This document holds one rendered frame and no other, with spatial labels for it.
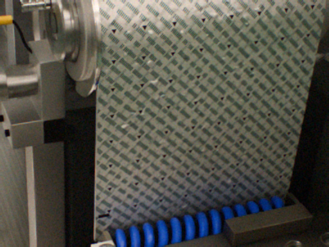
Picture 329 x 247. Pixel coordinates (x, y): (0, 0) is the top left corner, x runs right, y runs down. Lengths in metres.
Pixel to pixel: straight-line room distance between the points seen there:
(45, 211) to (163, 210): 0.14
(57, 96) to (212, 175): 0.19
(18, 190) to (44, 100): 0.32
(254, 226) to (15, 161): 0.45
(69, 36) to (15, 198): 0.42
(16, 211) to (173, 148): 0.34
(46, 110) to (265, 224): 0.26
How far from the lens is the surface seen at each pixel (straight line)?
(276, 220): 0.79
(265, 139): 0.79
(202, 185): 0.79
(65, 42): 0.66
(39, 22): 0.88
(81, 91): 0.70
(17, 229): 0.98
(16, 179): 1.07
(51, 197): 0.83
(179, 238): 0.77
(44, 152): 0.79
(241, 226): 0.77
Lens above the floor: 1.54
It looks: 33 degrees down
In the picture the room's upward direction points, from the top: 2 degrees clockwise
